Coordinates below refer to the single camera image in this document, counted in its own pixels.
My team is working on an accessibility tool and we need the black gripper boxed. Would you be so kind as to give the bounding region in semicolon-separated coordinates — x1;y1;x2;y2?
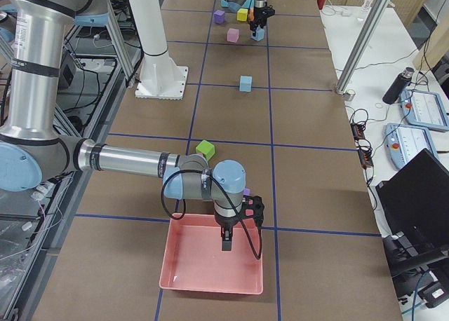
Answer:
247;5;275;29
220;195;264;252

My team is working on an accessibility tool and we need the light blue foam block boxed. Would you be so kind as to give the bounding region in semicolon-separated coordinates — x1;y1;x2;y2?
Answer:
251;27;265;42
239;76;253;93

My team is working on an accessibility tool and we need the orange foam block left side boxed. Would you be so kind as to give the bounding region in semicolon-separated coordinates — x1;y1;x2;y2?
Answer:
248;8;254;22

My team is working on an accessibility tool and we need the yellow foam block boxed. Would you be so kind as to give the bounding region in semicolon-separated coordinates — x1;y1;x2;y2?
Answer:
236;8;248;22

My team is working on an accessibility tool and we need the blue plastic bin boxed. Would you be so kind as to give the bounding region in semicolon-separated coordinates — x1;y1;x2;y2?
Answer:
220;0;241;13

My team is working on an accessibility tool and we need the light pink foam block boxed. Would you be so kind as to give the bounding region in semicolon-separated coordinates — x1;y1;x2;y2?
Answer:
227;28;240;43

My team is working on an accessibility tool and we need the purple foam block left side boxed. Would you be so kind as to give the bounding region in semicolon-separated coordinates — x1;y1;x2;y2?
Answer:
213;9;225;25

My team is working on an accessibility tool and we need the pink plastic tray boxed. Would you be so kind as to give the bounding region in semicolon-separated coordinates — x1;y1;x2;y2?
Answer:
159;214;263;295

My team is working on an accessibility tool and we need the green foam block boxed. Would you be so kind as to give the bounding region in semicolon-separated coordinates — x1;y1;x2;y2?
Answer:
195;140;215;161

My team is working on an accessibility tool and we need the clear plastic bottle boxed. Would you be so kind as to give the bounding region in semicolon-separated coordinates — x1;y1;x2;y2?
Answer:
361;0;374;11

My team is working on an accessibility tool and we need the tape roll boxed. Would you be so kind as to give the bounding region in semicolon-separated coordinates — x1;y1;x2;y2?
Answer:
343;89;356;102

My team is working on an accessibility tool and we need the black water bottle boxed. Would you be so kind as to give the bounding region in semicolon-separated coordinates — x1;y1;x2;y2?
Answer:
382;67;415;104

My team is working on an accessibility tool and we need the teach pendant far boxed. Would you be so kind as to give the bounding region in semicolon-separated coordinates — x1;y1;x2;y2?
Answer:
399;88;448;132

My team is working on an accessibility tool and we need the teach pendant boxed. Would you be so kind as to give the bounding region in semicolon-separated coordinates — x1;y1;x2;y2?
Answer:
385;123;438;170
399;88;448;132

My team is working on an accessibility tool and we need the black laptop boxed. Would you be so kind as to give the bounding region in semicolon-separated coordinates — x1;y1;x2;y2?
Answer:
375;148;449;247

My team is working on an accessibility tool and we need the teach pendant near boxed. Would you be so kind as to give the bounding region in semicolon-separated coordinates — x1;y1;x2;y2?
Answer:
385;123;438;170

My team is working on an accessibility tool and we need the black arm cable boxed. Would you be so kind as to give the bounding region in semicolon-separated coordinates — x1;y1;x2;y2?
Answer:
161;169;263;260

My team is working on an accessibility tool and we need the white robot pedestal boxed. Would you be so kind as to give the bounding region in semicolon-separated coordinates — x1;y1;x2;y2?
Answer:
129;0;189;100

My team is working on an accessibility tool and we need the aluminium frame post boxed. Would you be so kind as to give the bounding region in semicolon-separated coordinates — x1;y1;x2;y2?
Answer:
335;0;391;95

